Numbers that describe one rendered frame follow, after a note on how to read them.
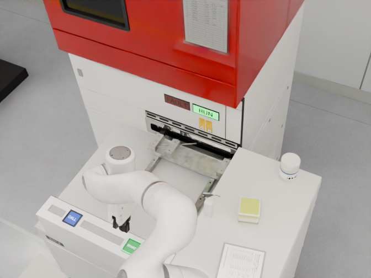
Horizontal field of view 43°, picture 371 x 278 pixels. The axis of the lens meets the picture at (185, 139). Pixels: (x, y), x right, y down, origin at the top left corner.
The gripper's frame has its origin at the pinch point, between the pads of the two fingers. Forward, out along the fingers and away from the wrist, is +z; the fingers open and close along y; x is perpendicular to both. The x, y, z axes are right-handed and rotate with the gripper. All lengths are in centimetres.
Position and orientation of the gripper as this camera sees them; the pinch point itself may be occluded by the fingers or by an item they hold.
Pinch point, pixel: (124, 225)
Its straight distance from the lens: 156.3
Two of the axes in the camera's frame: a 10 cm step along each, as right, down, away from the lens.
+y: -4.7, 5.4, -6.9
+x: 8.8, 3.3, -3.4
